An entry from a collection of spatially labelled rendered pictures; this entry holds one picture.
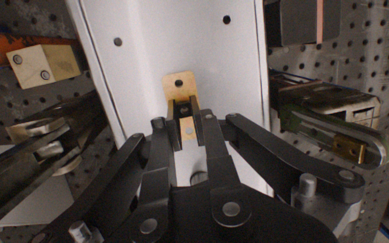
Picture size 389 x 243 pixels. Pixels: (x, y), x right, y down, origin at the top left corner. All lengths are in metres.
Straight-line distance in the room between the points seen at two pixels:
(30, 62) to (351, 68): 0.75
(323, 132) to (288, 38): 0.13
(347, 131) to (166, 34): 0.22
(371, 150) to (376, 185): 0.86
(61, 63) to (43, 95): 0.45
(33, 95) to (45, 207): 0.31
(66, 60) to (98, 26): 0.05
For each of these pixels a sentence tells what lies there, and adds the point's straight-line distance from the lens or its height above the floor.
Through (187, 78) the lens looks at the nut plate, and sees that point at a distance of 0.22.
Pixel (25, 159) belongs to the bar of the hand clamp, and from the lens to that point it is 0.22.
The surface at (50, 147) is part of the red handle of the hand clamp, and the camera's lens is 0.24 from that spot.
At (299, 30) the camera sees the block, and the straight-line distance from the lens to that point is 0.31.
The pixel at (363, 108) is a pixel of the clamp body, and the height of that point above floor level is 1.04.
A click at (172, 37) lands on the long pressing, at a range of 0.25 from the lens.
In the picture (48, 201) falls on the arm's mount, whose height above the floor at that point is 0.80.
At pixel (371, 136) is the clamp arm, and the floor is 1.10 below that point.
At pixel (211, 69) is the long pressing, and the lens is 0.25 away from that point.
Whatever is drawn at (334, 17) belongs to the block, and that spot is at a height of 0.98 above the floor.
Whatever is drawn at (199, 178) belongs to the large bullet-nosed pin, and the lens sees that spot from 0.29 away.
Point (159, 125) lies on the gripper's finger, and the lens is 0.15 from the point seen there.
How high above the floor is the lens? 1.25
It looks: 69 degrees down
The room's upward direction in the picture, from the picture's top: 167 degrees clockwise
